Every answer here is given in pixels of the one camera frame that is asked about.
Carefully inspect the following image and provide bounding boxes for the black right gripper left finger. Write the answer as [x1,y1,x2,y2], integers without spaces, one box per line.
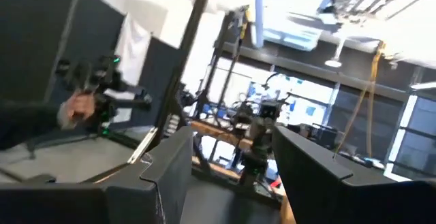
[0,125,194,224]

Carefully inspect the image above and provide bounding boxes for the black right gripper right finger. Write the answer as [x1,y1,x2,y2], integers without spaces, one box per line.
[272,125,436,224]

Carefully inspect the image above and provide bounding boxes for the large black framed window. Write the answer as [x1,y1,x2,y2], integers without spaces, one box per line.
[326,87,436,181]

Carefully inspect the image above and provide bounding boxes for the round ceiling lamp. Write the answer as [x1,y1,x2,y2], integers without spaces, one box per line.
[324,36,343,69]

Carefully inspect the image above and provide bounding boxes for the wooden table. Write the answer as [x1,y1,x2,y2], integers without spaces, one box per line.
[190,120,255,180]

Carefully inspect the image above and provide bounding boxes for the white curtain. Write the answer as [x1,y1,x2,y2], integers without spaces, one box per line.
[114,12,153,125]

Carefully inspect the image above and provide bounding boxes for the dark partition panel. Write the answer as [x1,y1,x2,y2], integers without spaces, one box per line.
[0,0,125,104]

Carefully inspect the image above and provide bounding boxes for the yellow hanging cable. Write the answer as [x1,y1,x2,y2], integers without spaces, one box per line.
[335,43,386,157]
[366,60,378,157]

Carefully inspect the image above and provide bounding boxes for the black aluminium rig frame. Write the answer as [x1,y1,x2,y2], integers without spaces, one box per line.
[127,0,215,165]

